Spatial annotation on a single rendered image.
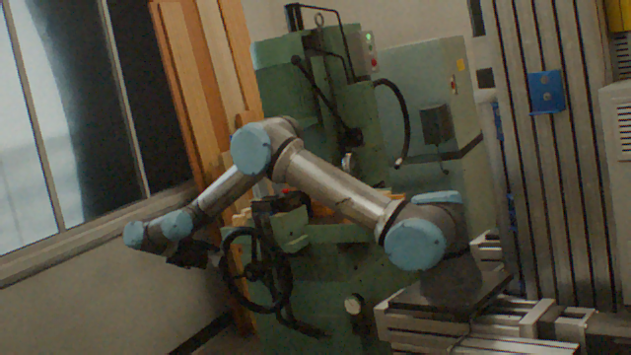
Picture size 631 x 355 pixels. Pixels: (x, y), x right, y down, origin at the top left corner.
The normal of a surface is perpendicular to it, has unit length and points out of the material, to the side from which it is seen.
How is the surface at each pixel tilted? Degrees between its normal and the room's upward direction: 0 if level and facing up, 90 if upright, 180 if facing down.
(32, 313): 90
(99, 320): 90
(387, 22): 90
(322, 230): 90
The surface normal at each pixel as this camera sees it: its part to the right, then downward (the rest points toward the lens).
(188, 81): 0.86, -0.16
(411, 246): -0.35, 0.29
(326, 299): -0.55, 0.25
